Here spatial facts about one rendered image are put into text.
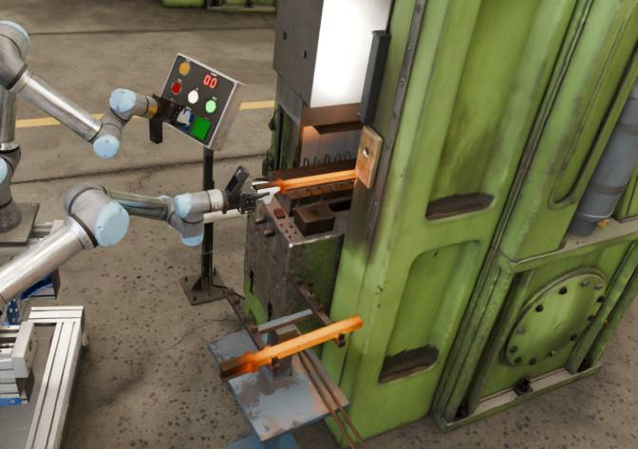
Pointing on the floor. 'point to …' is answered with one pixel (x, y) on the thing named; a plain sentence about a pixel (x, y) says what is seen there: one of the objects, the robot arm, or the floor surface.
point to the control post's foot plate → (192, 285)
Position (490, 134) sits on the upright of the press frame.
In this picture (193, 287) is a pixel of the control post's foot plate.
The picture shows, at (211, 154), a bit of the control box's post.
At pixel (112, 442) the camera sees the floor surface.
